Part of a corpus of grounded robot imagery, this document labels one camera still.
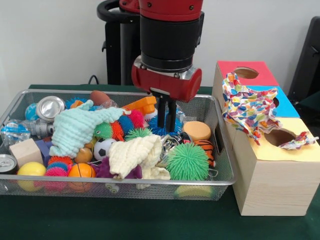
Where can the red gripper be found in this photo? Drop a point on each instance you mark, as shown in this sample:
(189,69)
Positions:
(167,85)

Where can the polka-dot cloth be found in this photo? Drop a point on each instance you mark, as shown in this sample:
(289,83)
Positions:
(250,107)

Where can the white patterned cloth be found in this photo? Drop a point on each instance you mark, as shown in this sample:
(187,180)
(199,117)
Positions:
(299,141)

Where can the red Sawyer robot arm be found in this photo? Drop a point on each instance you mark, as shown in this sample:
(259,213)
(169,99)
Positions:
(170,35)

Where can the clear mesh bin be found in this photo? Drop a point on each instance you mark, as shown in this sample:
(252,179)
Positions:
(222,160)

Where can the wooden box with three holes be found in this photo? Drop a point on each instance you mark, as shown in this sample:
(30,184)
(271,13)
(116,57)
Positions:
(275,190)

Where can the blue spiky ball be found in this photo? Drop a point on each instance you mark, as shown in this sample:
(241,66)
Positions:
(152,127)

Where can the orange plastic toy brick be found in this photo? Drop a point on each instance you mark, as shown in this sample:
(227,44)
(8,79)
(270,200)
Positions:
(141,105)

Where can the tan round wooden block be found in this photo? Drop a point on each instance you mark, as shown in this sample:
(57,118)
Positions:
(196,131)

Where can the green spiky ball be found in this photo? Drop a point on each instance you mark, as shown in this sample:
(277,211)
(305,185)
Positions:
(187,161)

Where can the cream yellow cloth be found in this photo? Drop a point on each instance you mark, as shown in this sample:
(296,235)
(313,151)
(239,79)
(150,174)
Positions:
(131,156)

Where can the small soccer ball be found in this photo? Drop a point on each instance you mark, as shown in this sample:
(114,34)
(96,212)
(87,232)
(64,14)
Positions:
(103,149)

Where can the mint green cloth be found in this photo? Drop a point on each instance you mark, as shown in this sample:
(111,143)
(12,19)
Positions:
(77,131)

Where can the small orange basketball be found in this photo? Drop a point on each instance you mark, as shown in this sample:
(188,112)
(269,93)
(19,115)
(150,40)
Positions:
(81,171)

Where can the dark green tablecloth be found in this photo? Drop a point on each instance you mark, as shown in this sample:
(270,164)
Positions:
(125,220)

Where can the silver drink can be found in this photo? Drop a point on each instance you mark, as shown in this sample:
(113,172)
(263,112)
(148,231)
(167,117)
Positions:
(50,107)

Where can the pink spiky ball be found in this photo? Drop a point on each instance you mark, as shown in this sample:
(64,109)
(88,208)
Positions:
(56,171)

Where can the black upright panel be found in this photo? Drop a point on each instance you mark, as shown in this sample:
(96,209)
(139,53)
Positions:
(307,65)

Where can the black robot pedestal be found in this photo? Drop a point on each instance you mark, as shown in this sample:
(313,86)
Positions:
(122,45)

